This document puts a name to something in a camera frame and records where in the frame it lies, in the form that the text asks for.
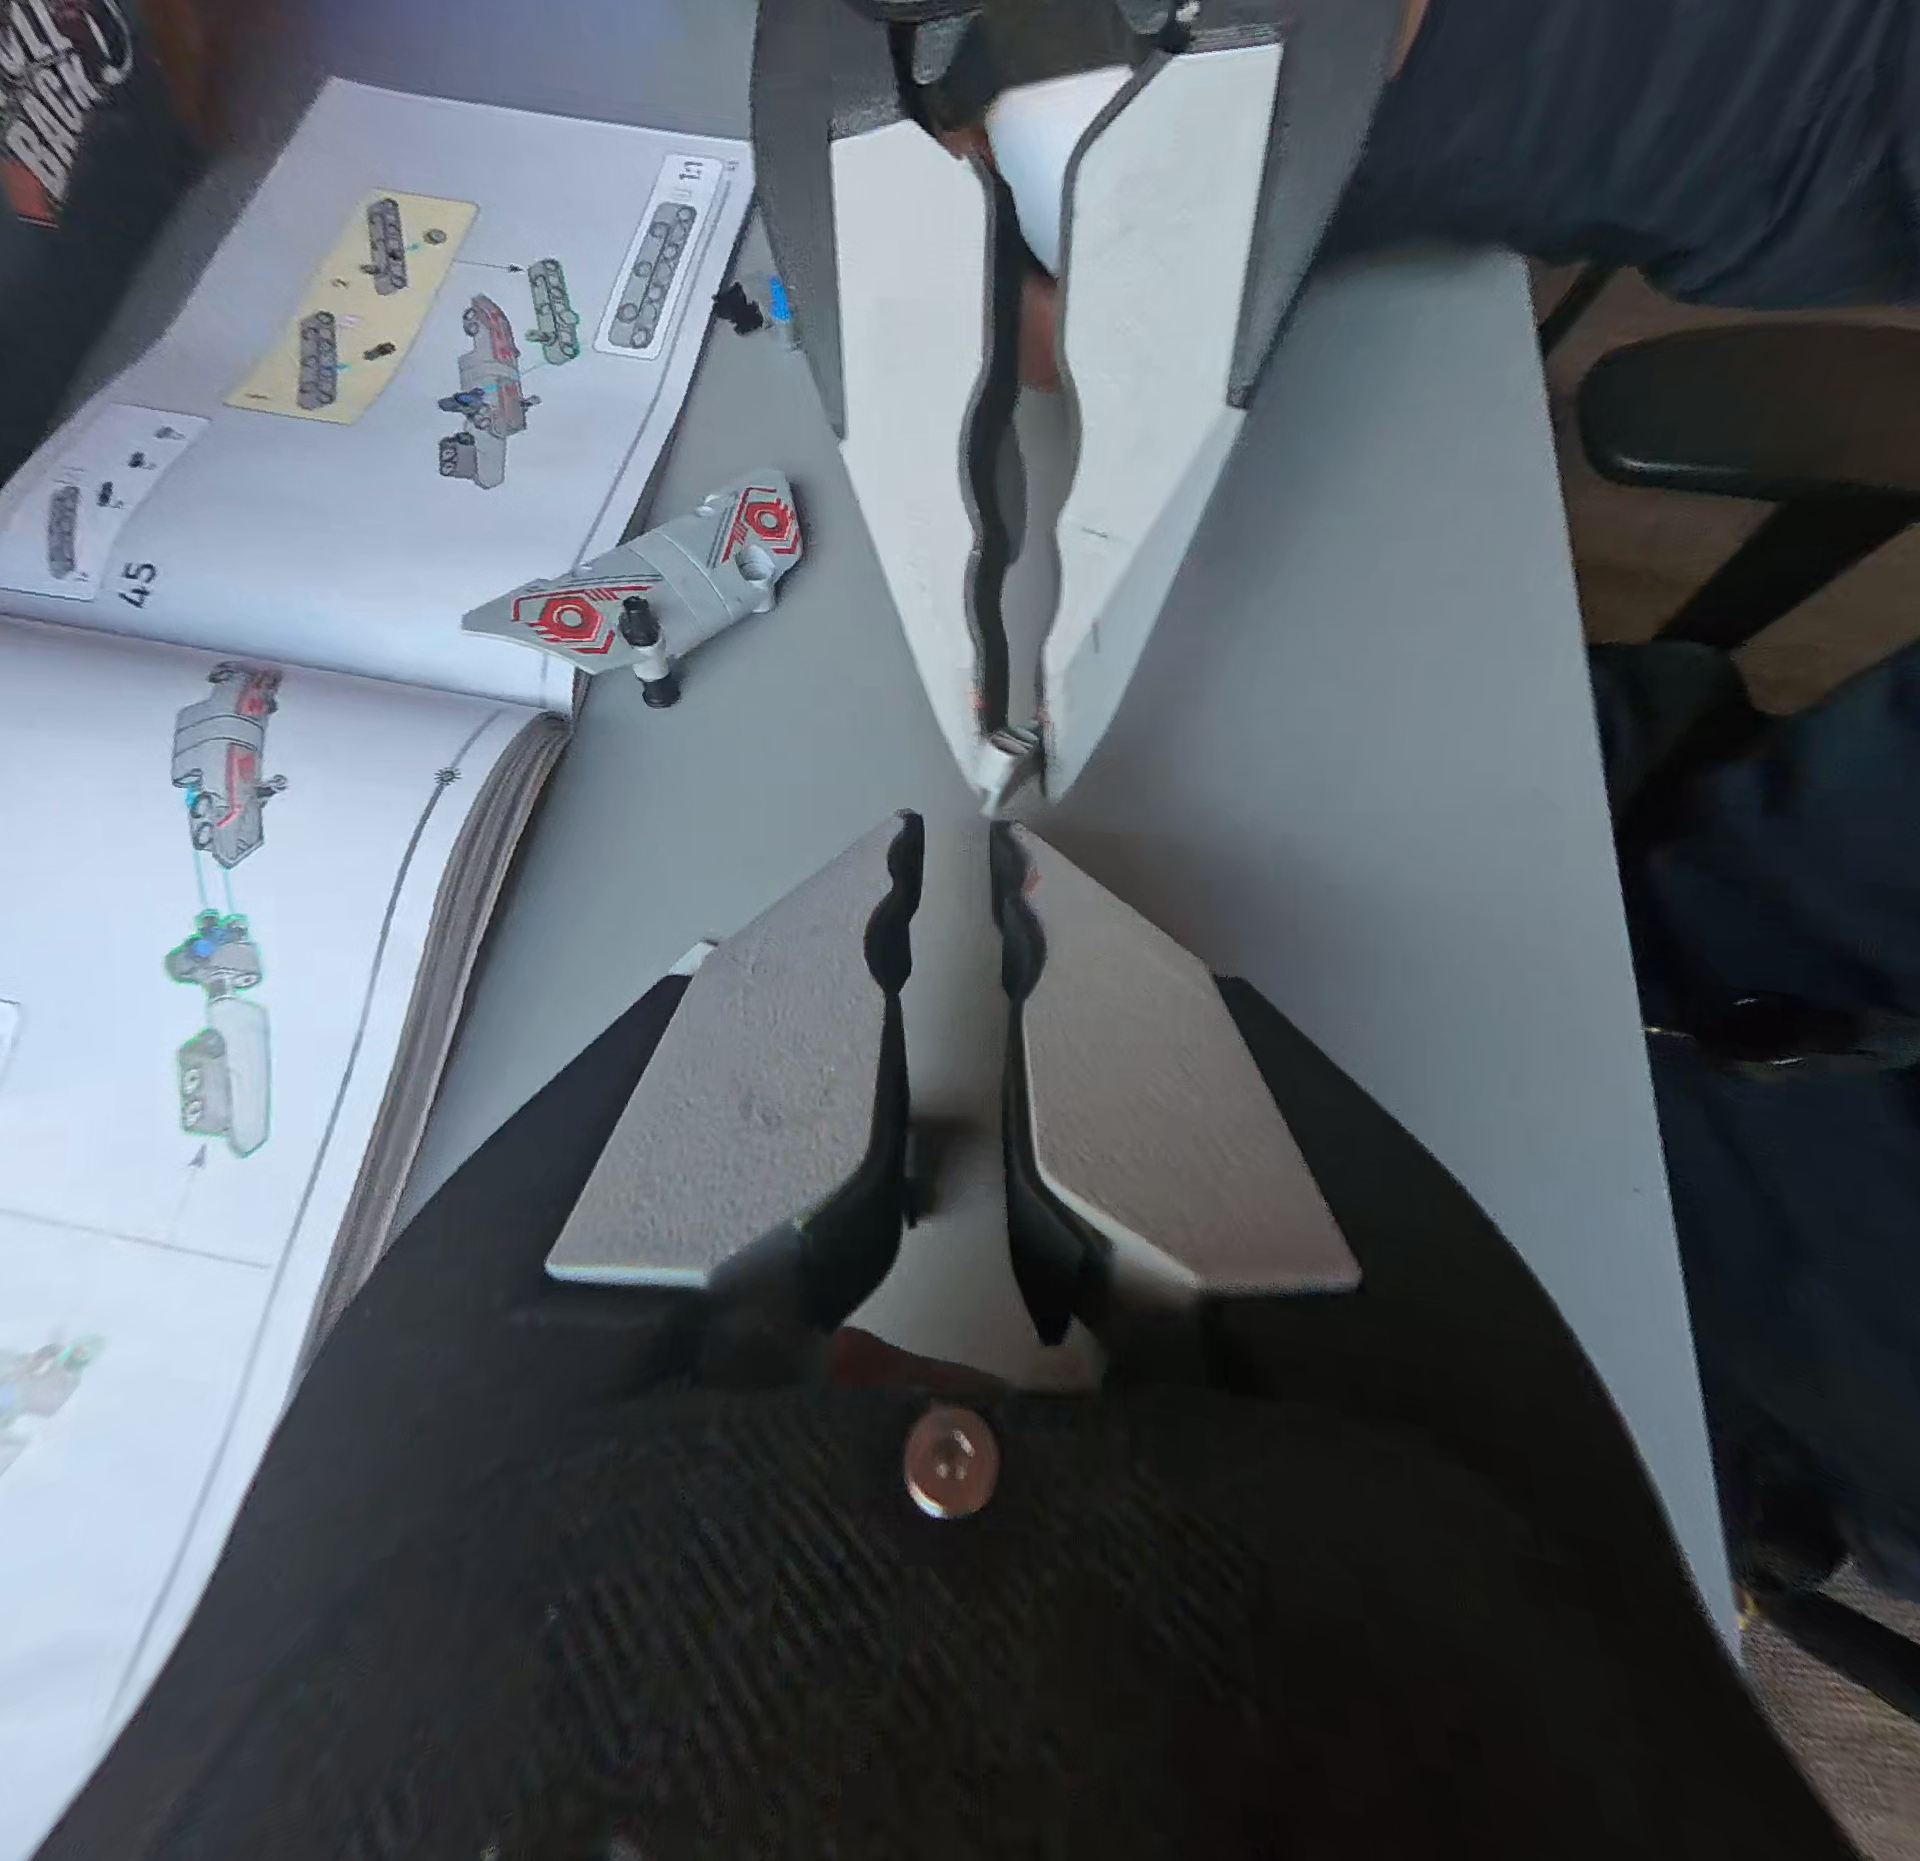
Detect black lego set box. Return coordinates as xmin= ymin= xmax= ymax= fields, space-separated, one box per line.
xmin=0 ymin=0 xmax=212 ymax=471

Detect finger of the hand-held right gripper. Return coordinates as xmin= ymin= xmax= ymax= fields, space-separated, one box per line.
xmin=828 ymin=118 xmax=1036 ymax=817
xmin=1033 ymin=42 xmax=1289 ymax=811

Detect black office chair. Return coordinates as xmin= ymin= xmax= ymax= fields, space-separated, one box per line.
xmin=1542 ymin=312 xmax=1920 ymax=670

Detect lego instruction booklet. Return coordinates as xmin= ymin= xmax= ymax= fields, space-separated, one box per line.
xmin=0 ymin=75 xmax=759 ymax=1804

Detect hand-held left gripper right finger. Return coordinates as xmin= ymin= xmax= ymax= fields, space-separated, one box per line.
xmin=990 ymin=822 xmax=1365 ymax=1349

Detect person's legs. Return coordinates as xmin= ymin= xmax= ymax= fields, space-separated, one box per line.
xmin=1585 ymin=644 xmax=1920 ymax=1601

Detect grey lego assembly red stickers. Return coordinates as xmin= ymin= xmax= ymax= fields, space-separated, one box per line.
xmin=462 ymin=468 xmax=805 ymax=711

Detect person's right hand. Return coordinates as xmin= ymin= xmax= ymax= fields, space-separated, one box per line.
xmin=1010 ymin=259 xmax=1080 ymax=396

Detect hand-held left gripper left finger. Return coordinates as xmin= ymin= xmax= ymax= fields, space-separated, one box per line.
xmin=541 ymin=808 xmax=927 ymax=1325

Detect person's right forearm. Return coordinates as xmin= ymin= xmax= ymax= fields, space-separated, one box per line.
xmin=1321 ymin=0 xmax=1920 ymax=312

